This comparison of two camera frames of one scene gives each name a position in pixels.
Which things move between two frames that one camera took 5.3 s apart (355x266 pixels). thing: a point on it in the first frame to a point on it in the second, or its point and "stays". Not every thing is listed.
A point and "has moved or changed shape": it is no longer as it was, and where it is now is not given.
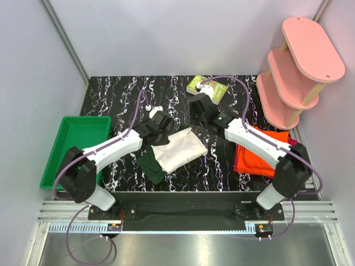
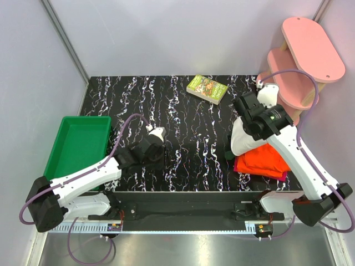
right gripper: [192, 114] to [266, 108]
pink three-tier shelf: [297, 72] stays
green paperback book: [218, 90] stays
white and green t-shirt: [159, 160] has moved or changed shape
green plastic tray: [82, 132] stays
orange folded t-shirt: [249, 162] stays
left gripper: [164, 141] to [161, 164]
